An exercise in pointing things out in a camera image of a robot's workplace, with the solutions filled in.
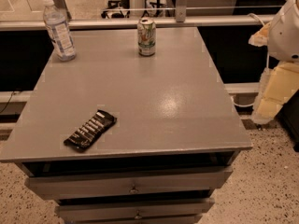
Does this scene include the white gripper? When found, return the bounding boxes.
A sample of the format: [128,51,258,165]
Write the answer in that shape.
[249,0,299,125]

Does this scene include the black rxbar chocolate bar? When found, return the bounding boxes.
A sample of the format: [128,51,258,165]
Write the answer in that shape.
[64,109,117,150]

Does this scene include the green white 7up can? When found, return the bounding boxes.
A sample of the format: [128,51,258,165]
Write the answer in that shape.
[137,17,156,56]

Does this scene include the grey drawer cabinet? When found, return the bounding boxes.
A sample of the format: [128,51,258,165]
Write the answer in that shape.
[1,28,251,224]

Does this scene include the black office chair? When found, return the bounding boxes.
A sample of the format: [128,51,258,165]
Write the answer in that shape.
[101,0,130,19]

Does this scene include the grey drawer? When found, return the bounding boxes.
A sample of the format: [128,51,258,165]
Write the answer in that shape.
[25,166,233,200]
[56,198,214,222]

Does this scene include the clear plastic water bottle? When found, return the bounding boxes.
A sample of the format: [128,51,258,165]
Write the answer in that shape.
[42,0,76,61]

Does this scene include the top grey drawer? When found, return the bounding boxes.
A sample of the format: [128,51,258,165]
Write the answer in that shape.
[25,166,233,200]

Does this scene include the metal window rail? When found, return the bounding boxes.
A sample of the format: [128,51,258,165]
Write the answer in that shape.
[0,15,274,32]

